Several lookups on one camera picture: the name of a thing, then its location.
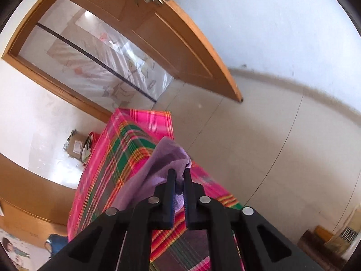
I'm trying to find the plastic sheet door curtain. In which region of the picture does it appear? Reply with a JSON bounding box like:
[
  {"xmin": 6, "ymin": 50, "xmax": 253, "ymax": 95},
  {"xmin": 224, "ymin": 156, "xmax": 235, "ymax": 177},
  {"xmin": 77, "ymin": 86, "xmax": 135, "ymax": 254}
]
[{"xmin": 19, "ymin": 0, "xmax": 173, "ymax": 111}]

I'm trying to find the purple garment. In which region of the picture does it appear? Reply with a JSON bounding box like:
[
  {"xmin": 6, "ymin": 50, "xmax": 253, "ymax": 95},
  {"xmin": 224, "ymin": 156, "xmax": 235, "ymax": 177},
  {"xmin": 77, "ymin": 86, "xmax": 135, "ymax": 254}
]
[{"xmin": 111, "ymin": 136, "xmax": 211, "ymax": 271}]

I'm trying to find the blue printed bag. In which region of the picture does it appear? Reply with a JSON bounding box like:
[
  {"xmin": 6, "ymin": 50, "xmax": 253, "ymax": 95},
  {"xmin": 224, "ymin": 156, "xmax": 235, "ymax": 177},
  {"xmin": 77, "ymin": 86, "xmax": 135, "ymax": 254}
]
[{"xmin": 44, "ymin": 234, "xmax": 68, "ymax": 257}]

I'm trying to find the pink plaid table cloth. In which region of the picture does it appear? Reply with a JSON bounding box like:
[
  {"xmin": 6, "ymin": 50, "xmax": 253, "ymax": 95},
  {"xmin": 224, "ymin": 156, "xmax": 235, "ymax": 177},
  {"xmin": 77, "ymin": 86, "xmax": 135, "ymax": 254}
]
[{"xmin": 67, "ymin": 107, "xmax": 245, "ymax": 271}]

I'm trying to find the red plastic crate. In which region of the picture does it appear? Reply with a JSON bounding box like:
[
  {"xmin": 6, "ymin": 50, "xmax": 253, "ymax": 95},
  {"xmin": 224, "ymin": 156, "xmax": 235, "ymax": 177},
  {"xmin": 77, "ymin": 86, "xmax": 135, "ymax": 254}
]
[{"xmin": 81, "ymin": 131, "xmax": 100, "ymax": 166}]

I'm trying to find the wooden door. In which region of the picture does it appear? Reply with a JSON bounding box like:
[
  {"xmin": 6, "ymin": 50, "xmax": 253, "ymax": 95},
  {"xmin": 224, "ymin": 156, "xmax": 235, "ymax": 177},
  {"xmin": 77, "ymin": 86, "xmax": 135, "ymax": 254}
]
[{"xmin": 70, "ymin": 0, "xmax": 243, "ymax": 102}]

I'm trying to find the cardboard box with label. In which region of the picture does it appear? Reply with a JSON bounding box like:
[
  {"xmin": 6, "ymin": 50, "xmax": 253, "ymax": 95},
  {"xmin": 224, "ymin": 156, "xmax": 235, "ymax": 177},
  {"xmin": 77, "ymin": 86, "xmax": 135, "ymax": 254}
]
[{"xmin": 63, "ymin": 130, "xmax": 87, "ymax": 160}]

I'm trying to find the cartoon children wall poster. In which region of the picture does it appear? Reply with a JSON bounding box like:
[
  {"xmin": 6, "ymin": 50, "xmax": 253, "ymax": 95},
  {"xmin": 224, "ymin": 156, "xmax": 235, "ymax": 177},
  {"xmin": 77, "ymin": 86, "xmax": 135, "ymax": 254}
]
[{"xmin": 0, "ymin": 229, "xmax": 50, "ymax": 270}]

